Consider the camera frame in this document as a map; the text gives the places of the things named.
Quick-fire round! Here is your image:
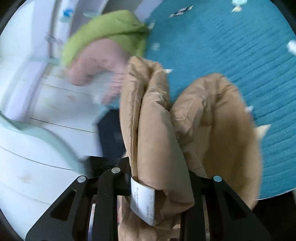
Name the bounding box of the tan padded coat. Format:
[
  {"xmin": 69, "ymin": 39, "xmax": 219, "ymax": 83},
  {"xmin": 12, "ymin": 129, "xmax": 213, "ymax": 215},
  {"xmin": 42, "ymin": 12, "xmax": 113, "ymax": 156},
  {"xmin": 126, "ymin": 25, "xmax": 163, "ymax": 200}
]
[{"xmin": 118, "ymin": 56, "xmax": 261, "ymax": 240}]

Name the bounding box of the black folded garment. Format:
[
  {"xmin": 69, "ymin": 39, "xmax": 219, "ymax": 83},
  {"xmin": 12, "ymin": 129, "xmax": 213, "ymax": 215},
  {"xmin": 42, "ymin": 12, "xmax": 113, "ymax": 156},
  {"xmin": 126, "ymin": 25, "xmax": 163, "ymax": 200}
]
[{"xmin": 97, "ymin": 109, "xmax": 126, "ymax": 160}]

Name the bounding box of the pink folded quilt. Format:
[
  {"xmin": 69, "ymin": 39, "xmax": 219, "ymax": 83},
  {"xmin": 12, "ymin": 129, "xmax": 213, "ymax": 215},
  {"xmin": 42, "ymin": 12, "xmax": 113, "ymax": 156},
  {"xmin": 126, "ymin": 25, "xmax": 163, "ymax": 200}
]
[{"xmin": 66, "ymin": 38, "xmax": 131, "ymax": 104}]

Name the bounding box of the teal candy-print bed mat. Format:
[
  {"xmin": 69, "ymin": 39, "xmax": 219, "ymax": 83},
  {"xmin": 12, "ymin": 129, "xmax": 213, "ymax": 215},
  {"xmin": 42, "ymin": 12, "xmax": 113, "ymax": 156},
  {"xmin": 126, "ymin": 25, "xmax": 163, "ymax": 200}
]
[{"xmin": 146, "ymin": 1, "xmax": 295, "ymax": 199}]

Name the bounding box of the green quilt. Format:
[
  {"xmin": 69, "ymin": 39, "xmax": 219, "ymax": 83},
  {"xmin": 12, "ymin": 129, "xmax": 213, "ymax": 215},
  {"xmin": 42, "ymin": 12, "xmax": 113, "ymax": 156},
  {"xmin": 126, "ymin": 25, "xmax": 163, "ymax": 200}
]
[{"xmin": 61, "ymin": 9, "xmax": 149, "ymax": 67}]

